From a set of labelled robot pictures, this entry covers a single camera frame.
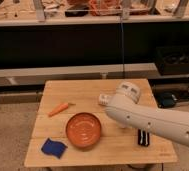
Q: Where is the orange ceramic bowl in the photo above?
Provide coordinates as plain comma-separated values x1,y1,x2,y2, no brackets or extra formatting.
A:
66,112,102,148

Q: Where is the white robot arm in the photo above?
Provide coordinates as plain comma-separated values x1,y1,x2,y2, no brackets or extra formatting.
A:
105,82,189,147

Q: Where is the white can lying down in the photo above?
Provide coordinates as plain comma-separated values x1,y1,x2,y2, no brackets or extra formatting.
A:
98,94,112,106

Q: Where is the orange toy carrot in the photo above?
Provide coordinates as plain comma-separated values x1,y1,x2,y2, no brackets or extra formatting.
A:
48,103,75,117

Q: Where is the wooden table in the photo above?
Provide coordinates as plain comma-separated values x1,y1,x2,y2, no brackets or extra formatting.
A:
24,79,177,167

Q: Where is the black white striped eraser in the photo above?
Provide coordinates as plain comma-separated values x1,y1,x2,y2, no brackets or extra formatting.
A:
138,130,150,147

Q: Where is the dark teal floor object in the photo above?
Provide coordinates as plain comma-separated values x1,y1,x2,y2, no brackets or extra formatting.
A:
157,92,177,108

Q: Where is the blue folded cloth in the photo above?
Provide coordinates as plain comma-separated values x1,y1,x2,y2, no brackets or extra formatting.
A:
41,138,67,158

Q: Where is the black box on floor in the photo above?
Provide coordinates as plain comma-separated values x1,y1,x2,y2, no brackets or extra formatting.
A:
154,45,189,75

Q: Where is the blue hanging cable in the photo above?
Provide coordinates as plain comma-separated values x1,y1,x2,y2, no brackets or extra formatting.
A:
120,18,126,80

